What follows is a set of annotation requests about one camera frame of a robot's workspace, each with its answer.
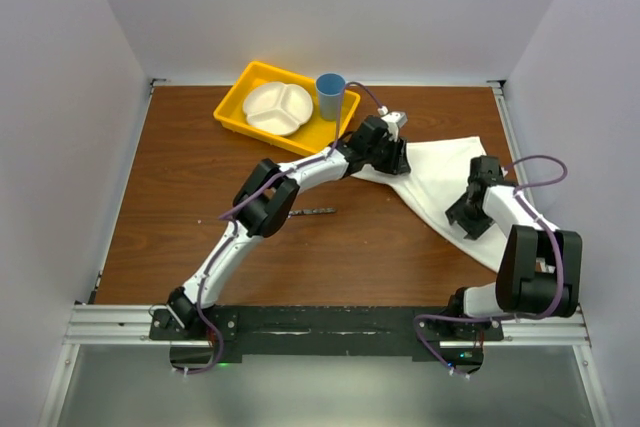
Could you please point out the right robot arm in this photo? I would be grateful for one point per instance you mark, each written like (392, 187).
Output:
(539, 273)

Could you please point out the blue plastic cup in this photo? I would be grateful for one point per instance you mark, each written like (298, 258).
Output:
(330, 89)

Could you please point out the white cloth napkin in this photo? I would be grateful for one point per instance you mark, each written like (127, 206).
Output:
(438, 178)

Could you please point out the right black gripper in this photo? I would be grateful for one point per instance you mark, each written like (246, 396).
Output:
(473, 228)

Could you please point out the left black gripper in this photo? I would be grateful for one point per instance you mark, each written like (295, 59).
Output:
(396, 163)

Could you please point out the white divided plate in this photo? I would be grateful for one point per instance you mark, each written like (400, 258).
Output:
(277, 108)

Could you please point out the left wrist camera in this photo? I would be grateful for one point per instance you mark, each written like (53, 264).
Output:
(394, 120)

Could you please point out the yellow plastic tray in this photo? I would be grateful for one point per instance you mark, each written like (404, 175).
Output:
(311, 138)

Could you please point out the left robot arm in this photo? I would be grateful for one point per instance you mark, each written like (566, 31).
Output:
(263, 204)

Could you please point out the steel table knife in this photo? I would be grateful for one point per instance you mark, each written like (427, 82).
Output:
(311, 211)

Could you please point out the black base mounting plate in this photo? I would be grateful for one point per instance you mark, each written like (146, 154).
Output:
(415, 332)

